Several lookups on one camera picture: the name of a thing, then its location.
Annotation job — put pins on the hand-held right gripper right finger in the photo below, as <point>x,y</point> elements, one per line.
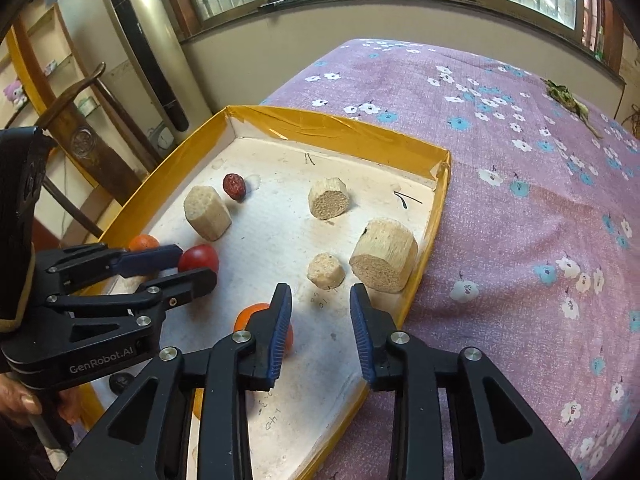
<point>361,330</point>

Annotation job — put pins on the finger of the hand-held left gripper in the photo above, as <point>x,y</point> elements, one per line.
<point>192,282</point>
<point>150,260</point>

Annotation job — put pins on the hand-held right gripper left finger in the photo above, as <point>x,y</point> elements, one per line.
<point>280,330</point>

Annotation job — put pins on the small red tomato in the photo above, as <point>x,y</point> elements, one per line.
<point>200,257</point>

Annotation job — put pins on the orange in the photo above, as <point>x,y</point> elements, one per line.
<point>143,242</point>
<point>247,321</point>

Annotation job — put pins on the dark round plum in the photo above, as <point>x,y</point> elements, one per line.
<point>120,384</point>

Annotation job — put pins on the small sugarcane chunk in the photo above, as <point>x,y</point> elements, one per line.
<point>326,270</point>

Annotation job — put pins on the large sugarcane chunk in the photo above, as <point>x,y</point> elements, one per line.
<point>384,255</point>

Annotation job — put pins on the dark red jujube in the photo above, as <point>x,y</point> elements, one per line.
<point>234,186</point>

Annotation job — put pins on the white foam tray yellow edges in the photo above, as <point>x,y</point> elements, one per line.
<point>280,170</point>

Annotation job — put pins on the person's left hand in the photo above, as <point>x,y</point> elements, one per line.
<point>20,402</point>

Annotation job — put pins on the wooden chair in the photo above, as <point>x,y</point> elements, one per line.
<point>90,130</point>

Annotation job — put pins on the purple floral tablecloth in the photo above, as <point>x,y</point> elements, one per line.
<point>500,210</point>

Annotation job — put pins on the standing air conditioner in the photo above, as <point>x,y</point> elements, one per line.
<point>145,45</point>

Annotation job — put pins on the purple plush toy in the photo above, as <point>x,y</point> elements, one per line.
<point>15,92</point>

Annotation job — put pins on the yellow wooden shelf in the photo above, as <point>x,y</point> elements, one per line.
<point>50,60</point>

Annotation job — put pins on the green vegetable leaves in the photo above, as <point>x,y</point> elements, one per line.
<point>562,92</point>

